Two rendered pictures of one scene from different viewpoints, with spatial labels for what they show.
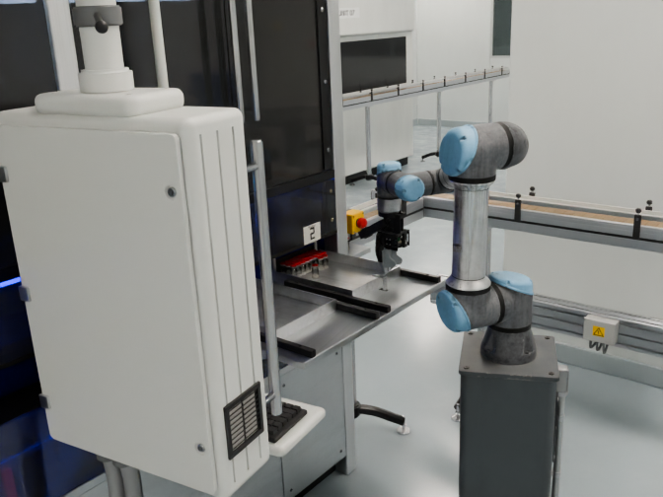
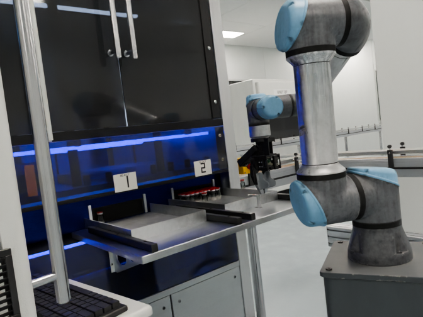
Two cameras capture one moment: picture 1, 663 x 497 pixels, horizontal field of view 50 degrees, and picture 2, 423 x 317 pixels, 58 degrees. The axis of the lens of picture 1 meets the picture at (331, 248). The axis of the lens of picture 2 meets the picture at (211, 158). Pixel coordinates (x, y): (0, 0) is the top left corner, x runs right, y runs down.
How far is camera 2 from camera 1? 100 cm
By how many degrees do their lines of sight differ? 19
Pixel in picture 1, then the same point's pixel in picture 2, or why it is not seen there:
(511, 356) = (381, 256)
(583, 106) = not seen: outside the picture
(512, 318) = (376, 211)
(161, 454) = not seen: outside the picture
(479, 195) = (318, 67)
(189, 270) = not seen: outside the picture
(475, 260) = (322, 141)
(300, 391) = (198, 309)
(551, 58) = (407, 56)
